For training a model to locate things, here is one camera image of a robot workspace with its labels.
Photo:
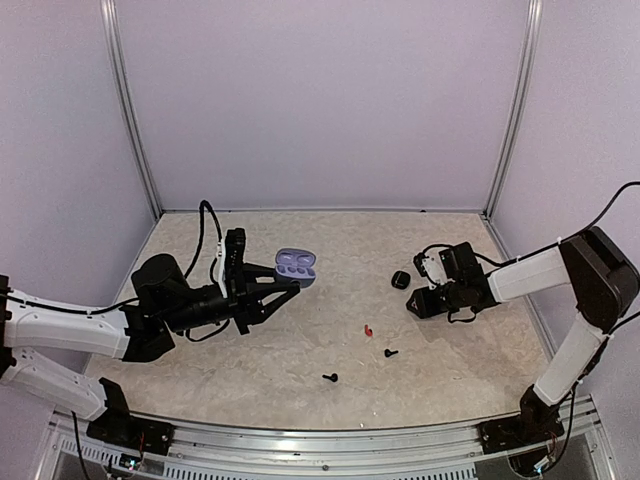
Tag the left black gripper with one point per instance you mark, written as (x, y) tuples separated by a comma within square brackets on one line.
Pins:
[(250, 304)]

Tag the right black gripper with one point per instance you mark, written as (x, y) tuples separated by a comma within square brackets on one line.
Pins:
[(425, 308)]

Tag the purple earbud charging case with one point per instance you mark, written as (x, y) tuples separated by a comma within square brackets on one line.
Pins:
[(295, 265)]

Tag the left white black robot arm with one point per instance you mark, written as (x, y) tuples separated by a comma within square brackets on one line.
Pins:
[(140, 332)]

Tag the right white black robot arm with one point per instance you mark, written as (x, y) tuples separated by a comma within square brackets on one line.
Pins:
[(591, 270)]

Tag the black charging case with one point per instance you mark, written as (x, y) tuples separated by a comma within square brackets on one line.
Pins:
[(401, 280)]

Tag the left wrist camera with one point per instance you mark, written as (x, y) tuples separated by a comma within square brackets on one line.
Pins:
[(228, 272)]

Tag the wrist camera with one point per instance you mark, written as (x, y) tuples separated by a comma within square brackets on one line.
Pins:
[(228, 272), (441, 263)]

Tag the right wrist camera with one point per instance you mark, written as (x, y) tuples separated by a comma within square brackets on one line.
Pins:
[(441, 263)]

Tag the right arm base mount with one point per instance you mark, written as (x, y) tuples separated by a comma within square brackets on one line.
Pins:
[(510, 433)]

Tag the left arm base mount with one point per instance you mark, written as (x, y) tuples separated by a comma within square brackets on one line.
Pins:
[(132, 432)]

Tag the right aluminium frame post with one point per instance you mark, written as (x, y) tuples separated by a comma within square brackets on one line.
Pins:
[(517, 107)]

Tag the front aluminium rail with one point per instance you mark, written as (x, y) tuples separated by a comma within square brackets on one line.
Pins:
[(212, 451)]

